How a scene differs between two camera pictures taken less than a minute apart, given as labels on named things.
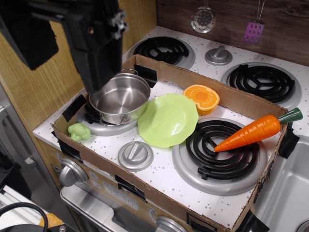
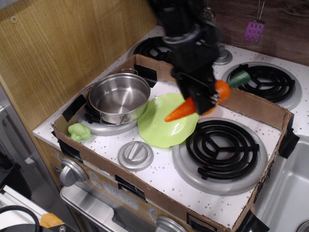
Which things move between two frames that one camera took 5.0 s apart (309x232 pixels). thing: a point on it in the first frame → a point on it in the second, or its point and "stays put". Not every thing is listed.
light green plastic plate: (167, 120) stays put
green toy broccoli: (78, 131) stays put
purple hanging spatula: (255, 29) stays put
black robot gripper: (97, 27) → (193, 39)
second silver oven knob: (165, 224) stays put
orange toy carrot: (261, 128) → (223, 87)
